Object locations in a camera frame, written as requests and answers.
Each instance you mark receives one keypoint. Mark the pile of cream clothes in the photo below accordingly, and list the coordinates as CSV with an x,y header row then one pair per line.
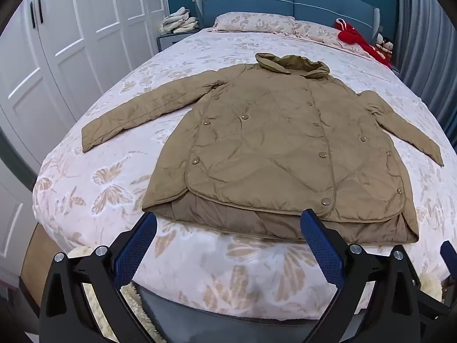
x,y
180,21

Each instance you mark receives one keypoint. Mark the white panelled wardrobe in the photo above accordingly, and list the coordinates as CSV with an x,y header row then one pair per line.
x,y
71,43

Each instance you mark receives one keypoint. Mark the blue-grey nightstand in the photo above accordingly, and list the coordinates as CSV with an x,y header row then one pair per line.
x,y
175,41

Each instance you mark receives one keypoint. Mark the grey bed base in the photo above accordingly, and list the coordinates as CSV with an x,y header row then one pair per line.
x,y
214,311

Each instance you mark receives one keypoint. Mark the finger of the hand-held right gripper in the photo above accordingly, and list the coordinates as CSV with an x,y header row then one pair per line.
x,y
436,321
448,257

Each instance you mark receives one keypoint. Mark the tan quilted jacket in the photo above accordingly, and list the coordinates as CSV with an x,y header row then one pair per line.
x,y
267,143

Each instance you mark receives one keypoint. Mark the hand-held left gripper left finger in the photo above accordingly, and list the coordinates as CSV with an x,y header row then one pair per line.
x,y
135,250

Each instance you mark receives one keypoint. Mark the butterfly print pillow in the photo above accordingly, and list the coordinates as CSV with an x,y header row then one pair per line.
x,y
250,21
321,35

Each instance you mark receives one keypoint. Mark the grey-blue curtain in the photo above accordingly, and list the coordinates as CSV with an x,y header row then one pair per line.
x,y
425,43

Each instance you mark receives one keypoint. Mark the plush doll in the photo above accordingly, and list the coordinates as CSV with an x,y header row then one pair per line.
x,y
388,48
380,40

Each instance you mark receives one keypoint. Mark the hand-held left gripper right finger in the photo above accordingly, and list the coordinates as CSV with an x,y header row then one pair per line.
x,y
321,250

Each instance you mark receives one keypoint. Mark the bed with butterfly bedspread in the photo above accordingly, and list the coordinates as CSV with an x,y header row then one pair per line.
x,y
107,171

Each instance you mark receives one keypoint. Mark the red garment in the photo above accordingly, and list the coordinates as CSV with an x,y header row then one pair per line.
x,y
353,37

